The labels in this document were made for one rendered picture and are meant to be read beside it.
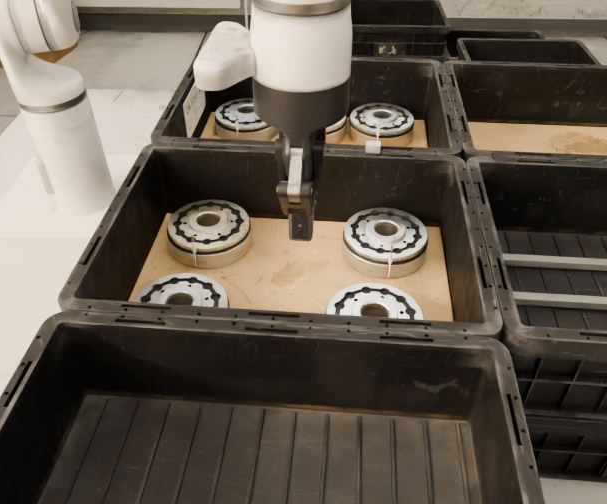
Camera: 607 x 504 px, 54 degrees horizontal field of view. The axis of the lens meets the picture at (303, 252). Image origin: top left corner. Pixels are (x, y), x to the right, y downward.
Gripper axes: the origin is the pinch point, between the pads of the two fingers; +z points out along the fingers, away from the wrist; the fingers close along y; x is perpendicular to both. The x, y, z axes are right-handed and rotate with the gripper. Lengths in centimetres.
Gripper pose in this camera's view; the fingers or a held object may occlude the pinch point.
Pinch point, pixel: (301, 220)
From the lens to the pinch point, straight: 54.6
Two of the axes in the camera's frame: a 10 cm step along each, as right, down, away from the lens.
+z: 0.0, 7.7, 6.3
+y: 0.9, -6.3, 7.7
